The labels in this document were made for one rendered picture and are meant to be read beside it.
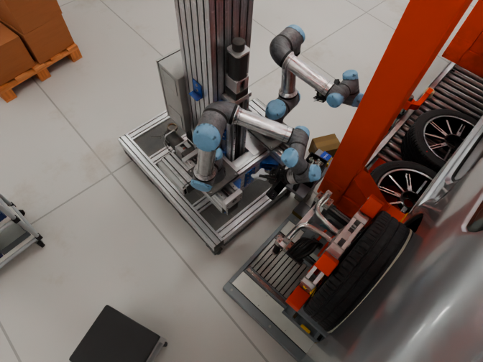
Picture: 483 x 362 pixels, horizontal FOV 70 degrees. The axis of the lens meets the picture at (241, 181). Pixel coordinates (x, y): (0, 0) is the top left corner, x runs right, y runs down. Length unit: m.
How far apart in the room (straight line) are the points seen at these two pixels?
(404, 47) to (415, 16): 0.12
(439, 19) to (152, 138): 2.27
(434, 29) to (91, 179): 2.67
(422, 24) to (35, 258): 2.81
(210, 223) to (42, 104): 2.14
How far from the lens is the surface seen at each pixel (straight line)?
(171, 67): 2.05
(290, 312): 2.51
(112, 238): 2.90
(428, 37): 1.46
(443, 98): 3.81
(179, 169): 2.19
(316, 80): 1.79
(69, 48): 4.14
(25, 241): 2.97
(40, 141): 3.61
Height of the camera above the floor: 2.58
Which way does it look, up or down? 60 degrees down
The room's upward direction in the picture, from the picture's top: 5 degrees clockwise
